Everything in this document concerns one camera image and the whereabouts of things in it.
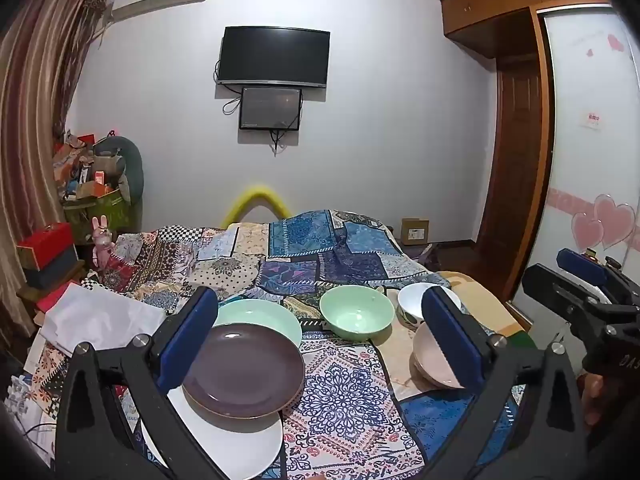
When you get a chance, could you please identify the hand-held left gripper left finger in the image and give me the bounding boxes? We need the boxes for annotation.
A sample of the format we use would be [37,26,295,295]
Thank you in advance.
[54,286,236,480]

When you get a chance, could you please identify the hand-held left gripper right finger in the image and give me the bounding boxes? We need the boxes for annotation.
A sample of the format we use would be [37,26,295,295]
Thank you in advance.
[415,287,588,480]

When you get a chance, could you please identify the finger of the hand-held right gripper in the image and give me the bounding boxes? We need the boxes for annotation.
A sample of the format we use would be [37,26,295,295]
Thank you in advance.
[556,248,610,289]
[522,263,596,332]

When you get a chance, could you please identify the pink bowl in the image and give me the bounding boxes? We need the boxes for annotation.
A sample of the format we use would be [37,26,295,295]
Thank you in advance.
[411,321,483,391]

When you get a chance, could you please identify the white bowl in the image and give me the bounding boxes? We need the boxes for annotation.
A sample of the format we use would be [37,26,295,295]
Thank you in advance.
[397,282,462,331]

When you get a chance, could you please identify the brown plate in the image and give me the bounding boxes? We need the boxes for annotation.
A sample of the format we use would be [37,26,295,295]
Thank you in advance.
[181,323,306,419]

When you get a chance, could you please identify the green plate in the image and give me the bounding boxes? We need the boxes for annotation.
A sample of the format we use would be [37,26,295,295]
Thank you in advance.
[212,300,303,351]

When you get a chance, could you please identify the green bowl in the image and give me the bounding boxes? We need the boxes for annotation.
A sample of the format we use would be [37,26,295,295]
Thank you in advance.
[319,285,396,343]

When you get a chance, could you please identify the person's right hand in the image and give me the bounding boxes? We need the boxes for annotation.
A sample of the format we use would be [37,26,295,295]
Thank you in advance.
[580,374,609,429]

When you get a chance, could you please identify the beige green blanket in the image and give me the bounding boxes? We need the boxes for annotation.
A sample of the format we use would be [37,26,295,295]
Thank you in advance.
[435,270,538,356]

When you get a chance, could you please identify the white paper sheet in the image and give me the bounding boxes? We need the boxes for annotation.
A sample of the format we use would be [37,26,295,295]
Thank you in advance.
[40,282,168,358]

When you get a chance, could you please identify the small cardboard box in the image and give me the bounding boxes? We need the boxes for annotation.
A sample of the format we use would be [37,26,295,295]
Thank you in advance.
[401,217,431,246]

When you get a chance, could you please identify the white plate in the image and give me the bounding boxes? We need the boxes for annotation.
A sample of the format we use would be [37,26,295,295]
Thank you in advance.
[140,385,285,480]

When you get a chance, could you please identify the brown wooden door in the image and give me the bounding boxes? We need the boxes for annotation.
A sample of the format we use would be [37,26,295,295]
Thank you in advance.
[475,10,547,301]

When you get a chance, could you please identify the patchwork blanket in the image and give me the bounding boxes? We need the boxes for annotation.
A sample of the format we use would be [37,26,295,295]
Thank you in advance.
[10,208,531,480]

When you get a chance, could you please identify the pink rabbit plush toy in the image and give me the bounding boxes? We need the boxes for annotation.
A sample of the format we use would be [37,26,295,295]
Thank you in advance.
[90,215,115,268]

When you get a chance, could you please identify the grey box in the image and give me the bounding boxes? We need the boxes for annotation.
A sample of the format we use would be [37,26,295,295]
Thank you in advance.
[25,247,81,288]

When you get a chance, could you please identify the green box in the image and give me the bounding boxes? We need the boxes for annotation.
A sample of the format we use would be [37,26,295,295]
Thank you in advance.
[62,187,132,241]

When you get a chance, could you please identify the yellow foam tube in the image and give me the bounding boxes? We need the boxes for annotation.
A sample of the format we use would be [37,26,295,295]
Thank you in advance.
[220,185,292,231]

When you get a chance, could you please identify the red box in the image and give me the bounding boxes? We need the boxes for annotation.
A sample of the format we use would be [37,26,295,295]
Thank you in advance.
[17,222,76,271]

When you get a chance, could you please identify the white sliding door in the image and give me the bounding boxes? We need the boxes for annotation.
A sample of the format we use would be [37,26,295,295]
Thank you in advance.
[512,2,640,341]

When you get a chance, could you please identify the grey plush cushion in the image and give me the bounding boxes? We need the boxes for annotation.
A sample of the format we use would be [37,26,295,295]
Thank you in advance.
[92,135,146,206]

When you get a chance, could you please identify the pile of small boxes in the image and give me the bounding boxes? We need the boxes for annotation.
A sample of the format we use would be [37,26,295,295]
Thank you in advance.
[52,130,126,201]

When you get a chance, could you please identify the wooden wardrobe cabinet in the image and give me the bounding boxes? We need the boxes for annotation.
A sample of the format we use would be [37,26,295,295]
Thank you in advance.
[440,0,611,58]

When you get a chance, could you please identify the striped brown curtain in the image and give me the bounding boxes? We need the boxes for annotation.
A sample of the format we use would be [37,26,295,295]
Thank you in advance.
[0,0,113,341]

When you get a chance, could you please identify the dried plant sprigs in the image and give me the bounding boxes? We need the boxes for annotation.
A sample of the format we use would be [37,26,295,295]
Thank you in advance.
[85,0,113,46]

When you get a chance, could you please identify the thin black cable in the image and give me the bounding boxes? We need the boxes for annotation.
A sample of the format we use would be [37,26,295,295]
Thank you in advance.
[20,422,57,456]

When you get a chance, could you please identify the small black wall screen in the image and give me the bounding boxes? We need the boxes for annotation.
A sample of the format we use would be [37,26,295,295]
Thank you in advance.
[239,86,303,132]

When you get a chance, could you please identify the black wall television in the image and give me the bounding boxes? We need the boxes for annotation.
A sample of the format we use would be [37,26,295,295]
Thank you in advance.
[218,26,331,88]

